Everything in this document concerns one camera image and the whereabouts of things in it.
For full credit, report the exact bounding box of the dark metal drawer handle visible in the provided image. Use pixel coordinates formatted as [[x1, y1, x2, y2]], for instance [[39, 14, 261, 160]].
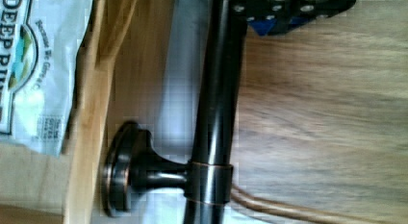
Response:
[[102, 0, 247, 224]]

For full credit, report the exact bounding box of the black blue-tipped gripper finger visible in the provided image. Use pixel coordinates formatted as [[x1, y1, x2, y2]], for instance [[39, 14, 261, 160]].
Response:
[[231, 0, 356, 37]]

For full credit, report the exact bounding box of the brown wooden tray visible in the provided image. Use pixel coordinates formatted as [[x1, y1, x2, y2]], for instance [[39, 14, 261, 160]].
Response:
[[232, 0, 407, 224]]

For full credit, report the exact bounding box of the white chips bag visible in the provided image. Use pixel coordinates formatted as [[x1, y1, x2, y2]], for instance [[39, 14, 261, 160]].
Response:
[[0, 0, 93, 157]]

